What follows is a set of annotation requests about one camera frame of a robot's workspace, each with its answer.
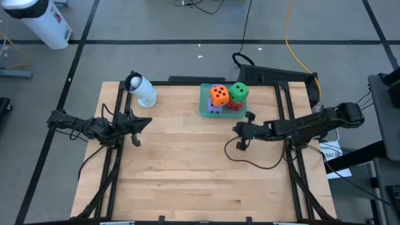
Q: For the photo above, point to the teal translucent plastic bin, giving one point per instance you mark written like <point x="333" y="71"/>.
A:
<point x="223" y="115"/>

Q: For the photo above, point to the grey stand base bar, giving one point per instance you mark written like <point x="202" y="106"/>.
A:
<point x="15" y="74"/>

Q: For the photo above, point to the black device box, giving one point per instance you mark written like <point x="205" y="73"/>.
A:
<point x="394" y="93"/>

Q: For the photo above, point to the black metal beam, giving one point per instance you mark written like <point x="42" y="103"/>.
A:
<point x="359" y="155"/>

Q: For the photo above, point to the white camera on table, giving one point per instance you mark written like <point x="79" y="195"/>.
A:
<point x="145" y="90"/>

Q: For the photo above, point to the red foam die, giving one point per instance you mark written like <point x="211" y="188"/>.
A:
<point x="232" y="106"/>

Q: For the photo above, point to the green foam die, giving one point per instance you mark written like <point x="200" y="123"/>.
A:
<point x="239" y="97"/>

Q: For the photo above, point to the grey cabinet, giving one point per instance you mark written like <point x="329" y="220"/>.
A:
<point x="382" y="187"/>

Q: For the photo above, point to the black chair base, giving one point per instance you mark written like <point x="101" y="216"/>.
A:
<point x="3" y="107"/>

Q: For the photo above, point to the purple foam die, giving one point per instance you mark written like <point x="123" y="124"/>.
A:
<point x="211" y="109"/>
<point x="215" y="85"/>

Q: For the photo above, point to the black upright post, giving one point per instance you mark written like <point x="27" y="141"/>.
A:
<point x="314" y="90"/>

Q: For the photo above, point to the black perforated box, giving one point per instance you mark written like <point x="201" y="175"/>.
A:
<point x="272" y="74"/>

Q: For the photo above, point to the orange foam die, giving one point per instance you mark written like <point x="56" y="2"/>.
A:
<point x="215" y="100"/>

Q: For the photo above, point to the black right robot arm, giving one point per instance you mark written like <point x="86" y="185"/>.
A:
<point x="312" y="125"/>

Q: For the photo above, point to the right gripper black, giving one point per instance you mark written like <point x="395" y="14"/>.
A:
<point x="259" y="130"/>

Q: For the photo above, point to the grey equipment cart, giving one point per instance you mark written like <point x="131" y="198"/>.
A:
<point x="384" y="131"/>

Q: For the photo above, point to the black flat bar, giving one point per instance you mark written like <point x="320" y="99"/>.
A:
<point x="197" y="78"/>

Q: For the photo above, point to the white paper sheet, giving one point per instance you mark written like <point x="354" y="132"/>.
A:
<point x="339" y="172"/>

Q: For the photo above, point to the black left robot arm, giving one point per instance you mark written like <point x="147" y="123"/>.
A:
<point x="93" y="128"/>

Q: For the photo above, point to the black table clamp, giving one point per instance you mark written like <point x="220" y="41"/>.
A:
<point x="161" y="220"/>
<point x="249" y="220"/>

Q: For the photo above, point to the black aluminium table frame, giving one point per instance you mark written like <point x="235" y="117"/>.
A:
<point x="281" y="85"/>

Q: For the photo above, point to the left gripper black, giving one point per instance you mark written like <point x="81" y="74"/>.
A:
<point x="125" y="125"/>

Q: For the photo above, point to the white cylindrical waste bin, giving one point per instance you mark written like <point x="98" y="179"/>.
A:
<point x="43" y="28"/>

